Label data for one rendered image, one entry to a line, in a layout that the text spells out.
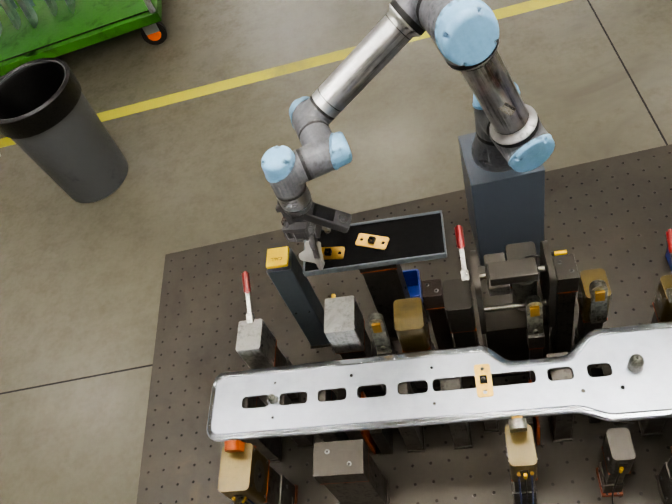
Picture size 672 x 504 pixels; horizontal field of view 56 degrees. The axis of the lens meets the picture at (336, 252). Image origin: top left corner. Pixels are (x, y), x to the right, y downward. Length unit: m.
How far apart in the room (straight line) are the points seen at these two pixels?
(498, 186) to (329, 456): 0.85
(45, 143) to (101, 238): 0.59
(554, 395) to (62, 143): 2.92
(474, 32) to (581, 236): 1.04
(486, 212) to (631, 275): 0.49
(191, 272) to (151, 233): 1.29
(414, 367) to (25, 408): 2.29
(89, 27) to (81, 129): 1.40
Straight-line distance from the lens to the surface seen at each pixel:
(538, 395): 1.58
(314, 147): 1.41
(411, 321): 1.59
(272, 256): 1.71
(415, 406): 1.58
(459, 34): 1.30
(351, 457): 1.54
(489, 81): 1.43
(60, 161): 3.85
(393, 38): 1.44
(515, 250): 1.68
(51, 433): 3.33
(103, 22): 5.01
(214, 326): 2.24
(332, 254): 1.65
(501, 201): 1.87
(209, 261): 2.41
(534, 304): 1.57
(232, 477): 1.59
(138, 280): 3.52
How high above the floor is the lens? 2.46
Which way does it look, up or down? 52 degrees down
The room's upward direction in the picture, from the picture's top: 23 degrees counter-clockwise
